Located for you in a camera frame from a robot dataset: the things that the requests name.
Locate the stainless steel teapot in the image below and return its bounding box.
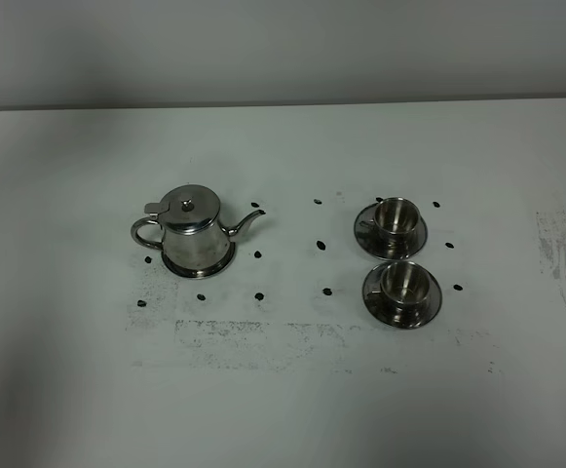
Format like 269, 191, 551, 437
131, 184, 265, 269

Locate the steel teapot saucer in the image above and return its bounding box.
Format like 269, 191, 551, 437
161, 243, 237, 279

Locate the far stainless steel saucer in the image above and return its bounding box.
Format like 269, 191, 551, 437
354, 217, 428, 260

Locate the stainless steel saucer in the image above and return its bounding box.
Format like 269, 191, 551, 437
354, 217, 428, 260
362, 273, 442, 330

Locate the far stainless steel teacup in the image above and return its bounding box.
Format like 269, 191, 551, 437
355, 197, 422, 244

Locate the stainless steel teacup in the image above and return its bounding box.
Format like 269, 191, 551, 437
355, 197, 422, 244
362, 260, 434, 308

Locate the near stainless steel saucer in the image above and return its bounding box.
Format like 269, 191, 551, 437
362, 273, 442, 330

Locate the near stainless steel teacup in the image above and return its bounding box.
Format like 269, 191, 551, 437
362, 260, 434, 308

